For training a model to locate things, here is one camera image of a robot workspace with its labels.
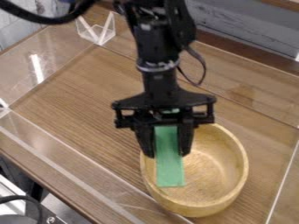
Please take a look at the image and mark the black metal table frame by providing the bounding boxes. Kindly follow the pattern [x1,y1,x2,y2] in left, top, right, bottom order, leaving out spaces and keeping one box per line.
[0,156,92,224]

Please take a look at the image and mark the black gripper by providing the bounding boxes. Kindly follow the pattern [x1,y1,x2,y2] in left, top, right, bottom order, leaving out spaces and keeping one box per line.
[112,70,216,158]

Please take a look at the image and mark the green rectangular block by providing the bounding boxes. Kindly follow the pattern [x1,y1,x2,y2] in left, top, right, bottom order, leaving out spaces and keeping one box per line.
[153,124,185,188]

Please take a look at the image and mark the clear acrylic tray wall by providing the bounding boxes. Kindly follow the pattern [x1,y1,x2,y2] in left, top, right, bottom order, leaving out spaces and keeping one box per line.
[0,99,192,224]

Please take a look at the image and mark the brown wooden bowl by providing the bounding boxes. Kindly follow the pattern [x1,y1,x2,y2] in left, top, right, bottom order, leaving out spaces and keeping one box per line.
[140,123,248,218]

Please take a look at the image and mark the black cable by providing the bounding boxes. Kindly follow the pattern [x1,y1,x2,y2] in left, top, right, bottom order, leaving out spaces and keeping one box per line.
[0,0,99,25]

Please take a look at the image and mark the clear acrylic corner bracket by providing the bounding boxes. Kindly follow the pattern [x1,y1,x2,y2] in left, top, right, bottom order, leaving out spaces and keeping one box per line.
[75,11,116,46]

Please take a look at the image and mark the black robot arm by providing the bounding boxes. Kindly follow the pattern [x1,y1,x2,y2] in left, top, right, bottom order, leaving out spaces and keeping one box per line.
[112,0,216,158]

